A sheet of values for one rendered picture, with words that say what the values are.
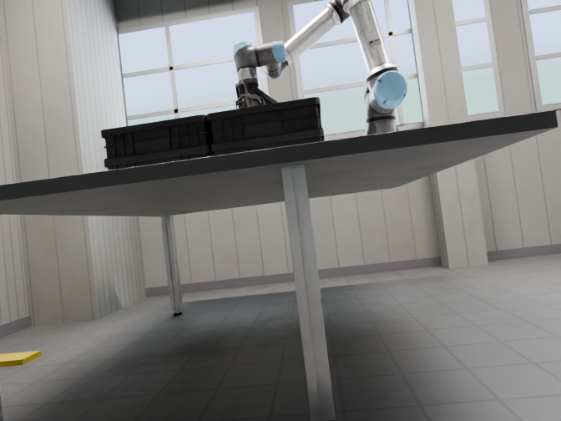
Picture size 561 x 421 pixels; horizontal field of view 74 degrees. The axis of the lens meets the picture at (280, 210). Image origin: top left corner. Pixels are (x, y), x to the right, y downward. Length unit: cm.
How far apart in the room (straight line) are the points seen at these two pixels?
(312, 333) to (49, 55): 284
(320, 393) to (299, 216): 44
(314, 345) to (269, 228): 237
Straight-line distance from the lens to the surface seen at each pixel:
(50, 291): 313
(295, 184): 93
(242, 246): 332
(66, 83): 319
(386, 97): 140
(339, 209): 326
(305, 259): 93
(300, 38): 161
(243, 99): 138
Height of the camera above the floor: 52
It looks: 2 degrees up
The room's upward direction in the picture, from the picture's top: 7 degrees counter-clockwise
